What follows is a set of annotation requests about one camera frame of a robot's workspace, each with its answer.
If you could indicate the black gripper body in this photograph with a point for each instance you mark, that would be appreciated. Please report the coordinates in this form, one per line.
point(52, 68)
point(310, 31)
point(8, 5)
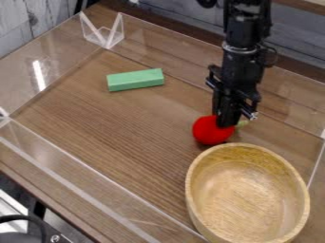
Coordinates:
point(238, 76)

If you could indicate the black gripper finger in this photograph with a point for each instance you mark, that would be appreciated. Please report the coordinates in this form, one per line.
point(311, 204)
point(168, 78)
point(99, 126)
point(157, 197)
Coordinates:
point(226, 109)

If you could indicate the red felt radish toy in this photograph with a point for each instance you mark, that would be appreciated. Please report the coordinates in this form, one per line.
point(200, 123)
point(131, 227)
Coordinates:
point(208, 134)

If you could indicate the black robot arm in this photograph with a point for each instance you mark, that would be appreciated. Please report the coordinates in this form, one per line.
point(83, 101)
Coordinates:
point(246, 25)

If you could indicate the green rectangular block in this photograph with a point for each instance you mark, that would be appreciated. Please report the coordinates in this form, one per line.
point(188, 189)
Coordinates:
point(135, 79)

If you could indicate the wooden oval bowl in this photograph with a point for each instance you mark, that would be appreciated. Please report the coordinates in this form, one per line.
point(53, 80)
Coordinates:
point(246, 195)

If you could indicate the clear acrylic table wall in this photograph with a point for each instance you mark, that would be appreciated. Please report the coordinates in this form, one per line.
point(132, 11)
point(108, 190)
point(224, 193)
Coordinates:
point(103, 155)

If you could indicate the clear acrylic corner bracket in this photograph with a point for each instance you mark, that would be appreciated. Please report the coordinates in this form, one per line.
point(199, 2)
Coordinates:
point(104, 37)

